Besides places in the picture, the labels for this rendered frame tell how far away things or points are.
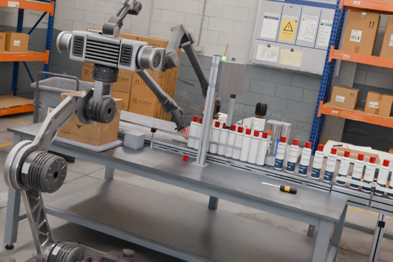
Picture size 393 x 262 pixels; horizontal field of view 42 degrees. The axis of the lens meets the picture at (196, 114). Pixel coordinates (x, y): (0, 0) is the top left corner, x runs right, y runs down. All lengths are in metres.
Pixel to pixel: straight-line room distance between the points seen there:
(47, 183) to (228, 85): 1.22
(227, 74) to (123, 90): 3.87
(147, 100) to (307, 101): 2.35
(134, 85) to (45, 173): 4.40
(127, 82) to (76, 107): 4.04
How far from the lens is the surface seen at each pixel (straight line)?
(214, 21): 7.83
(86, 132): 3.17
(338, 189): 3.06
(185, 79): 7.99
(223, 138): 3.20
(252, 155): 3.15
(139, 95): 6.69
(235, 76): 3.05
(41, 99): 5.55
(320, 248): 2.77
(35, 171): 2.43
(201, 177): 2.88
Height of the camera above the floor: 1.66
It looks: 10 degrees down
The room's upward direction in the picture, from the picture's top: 9 degrees clockwise
